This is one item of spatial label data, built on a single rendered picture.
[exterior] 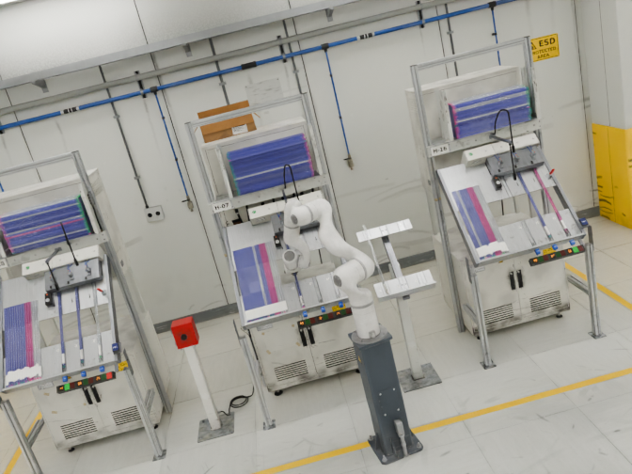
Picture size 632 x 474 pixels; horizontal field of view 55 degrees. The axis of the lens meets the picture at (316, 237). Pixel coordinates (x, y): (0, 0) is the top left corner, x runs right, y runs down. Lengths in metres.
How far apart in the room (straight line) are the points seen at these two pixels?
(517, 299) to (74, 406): 3.02
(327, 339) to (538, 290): 1.46
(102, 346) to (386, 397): 1.70
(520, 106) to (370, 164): 1.75
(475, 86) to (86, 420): 3.38
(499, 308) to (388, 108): 2.08
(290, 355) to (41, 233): 1.75
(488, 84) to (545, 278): 1.36
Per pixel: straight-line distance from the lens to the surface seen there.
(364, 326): 3.11
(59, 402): 4.38
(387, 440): 3.43
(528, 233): 3.92
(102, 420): 4.40
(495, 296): 4.25
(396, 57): 5.42
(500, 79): 4.28
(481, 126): 4.06
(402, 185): 5.55
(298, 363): 4.12
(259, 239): 3.87
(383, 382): 3.25
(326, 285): 3.67
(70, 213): 4.01
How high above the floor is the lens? 2.19
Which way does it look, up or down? 18 degrees down
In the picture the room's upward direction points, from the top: 14 degrees counter-clockwise
